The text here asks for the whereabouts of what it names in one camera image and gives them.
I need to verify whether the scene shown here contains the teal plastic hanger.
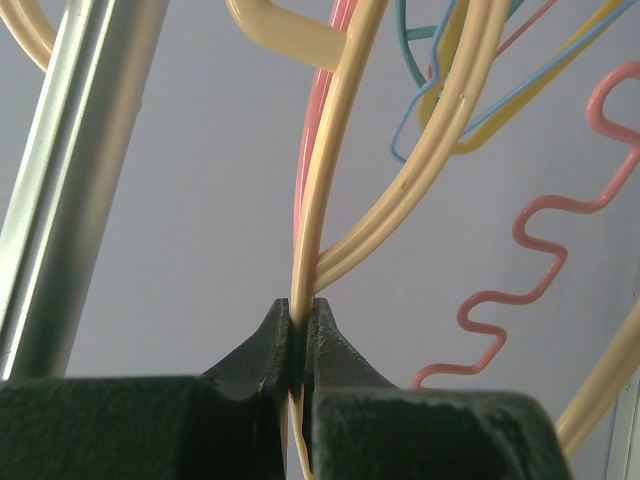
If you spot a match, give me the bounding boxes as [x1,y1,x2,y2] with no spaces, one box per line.
[394,0,526,96]

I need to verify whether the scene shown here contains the yellow plastic hanger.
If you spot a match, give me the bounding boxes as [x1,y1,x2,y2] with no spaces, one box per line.
[396,1,634,155]

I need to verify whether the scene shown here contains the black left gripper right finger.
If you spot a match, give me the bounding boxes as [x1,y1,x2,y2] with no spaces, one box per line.
[302,298,572,479]

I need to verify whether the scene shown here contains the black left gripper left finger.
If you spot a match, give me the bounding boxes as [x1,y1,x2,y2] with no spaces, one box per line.
[1,299,289,479]

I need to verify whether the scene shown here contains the cream plastic hanger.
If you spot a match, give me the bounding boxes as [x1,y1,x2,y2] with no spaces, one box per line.
[0,0,640,480]

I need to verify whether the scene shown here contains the pink plastic hanger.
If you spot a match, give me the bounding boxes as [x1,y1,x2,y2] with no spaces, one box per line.
[287,0,359,401]

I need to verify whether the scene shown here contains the white clothes rack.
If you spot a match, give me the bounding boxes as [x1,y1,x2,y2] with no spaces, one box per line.
[1,1,168,380]

